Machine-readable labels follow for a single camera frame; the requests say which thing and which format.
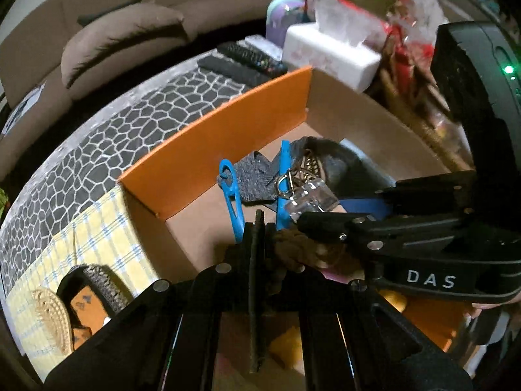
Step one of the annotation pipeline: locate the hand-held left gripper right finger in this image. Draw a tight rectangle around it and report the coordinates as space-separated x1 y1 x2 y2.
264 223 473 391

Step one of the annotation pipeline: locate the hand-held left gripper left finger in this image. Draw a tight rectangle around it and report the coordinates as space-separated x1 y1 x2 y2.
43 221 256 391

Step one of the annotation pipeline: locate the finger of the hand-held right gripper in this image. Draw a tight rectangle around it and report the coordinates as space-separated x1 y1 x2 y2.
338 170 478 221
296 212 465 254

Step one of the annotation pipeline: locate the beige hair tie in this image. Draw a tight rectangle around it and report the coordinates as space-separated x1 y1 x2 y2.
275 228 359 273

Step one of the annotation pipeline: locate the pink hair roller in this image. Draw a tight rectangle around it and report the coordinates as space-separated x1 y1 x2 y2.
321 268 367 285

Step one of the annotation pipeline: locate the yellow hair roller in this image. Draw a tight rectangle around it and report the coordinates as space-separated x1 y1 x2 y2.
380 289 408 313
269 326 306 375

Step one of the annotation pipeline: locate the orange cardboard box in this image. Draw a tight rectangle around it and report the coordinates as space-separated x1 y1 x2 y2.
118 65 477 351

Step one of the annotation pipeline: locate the stone-pattern desktop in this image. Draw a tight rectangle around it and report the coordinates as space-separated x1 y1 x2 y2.
0 47 288 306

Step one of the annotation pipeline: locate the person's right hand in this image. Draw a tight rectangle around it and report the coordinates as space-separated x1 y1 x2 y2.
468 291 521 319

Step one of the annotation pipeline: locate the blue plastic clip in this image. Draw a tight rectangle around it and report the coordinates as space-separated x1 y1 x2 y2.
276 140 294 231
218 159 247 245

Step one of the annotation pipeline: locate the dark grey fabric cap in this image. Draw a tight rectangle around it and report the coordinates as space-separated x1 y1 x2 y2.
291 136 391 200

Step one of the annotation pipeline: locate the red and white plastic bag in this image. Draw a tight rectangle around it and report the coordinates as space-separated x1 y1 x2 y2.
383 0 448 74

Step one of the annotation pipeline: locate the yellow plaid tablecloth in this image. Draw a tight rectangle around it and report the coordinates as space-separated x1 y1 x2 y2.
6 187 159 379

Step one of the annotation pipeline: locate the orange printed cloth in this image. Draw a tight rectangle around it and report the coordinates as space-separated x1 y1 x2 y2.
69 285 112 351

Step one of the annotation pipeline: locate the white tissue box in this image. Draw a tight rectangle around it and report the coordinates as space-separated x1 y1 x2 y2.
282 0 383 92

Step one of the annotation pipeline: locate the black remote control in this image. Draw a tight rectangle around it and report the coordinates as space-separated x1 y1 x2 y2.
216 41 288 76
197 55 265 87

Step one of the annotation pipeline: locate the grey remote control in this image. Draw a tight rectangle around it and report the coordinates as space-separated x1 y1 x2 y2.
244 35 286 60

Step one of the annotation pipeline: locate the beige vented hairbrush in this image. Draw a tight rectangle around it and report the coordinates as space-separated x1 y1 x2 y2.
30 287 74 355

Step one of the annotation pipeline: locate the purple cup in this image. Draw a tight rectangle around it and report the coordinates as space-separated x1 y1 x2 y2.
266 0 307 47

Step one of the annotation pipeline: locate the brown sofa pillow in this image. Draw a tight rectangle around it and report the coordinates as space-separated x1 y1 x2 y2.
61 2 192 88

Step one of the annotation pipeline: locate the white printed paper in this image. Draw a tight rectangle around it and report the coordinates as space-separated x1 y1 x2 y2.
2 83 45 136

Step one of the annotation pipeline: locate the brown sofa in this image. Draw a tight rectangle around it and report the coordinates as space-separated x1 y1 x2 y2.
0 0 302 180

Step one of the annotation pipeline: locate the metal keychain with charm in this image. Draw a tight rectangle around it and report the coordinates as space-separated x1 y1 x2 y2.
275 151 326 200

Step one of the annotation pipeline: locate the grey fabric strap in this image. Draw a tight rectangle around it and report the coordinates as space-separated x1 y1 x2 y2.
228 151 286 204

